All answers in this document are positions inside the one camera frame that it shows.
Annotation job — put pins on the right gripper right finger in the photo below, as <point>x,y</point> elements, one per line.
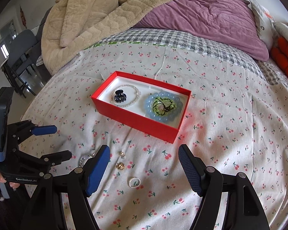
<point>204,180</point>

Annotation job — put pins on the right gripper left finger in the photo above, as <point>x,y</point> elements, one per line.
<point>92,168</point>

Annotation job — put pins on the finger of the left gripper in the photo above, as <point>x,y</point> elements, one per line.
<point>45,162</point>
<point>27,128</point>

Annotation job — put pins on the gold flower earring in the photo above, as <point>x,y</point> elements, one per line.
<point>120,166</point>

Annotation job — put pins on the red jewelry box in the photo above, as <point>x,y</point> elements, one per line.
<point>152,106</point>

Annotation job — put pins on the small gold earring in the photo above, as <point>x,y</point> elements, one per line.
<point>122,155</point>

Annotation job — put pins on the grey chair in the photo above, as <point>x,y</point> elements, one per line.
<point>21,58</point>

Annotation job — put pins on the cherry print bed sheet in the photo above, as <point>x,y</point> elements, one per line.
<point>235,122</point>

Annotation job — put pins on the beige fleece blanket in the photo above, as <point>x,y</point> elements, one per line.
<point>74,25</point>

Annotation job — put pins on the red plush cushion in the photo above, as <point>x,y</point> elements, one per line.
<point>279,54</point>

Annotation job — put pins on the grey checked bed sheet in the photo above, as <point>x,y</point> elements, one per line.
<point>266,70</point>

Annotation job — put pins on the grey white pillow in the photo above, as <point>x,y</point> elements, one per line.
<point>282,29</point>

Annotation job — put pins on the purple quilt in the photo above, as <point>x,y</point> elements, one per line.
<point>229,22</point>

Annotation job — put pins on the white printed pillow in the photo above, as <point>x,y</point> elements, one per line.
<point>263,22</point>

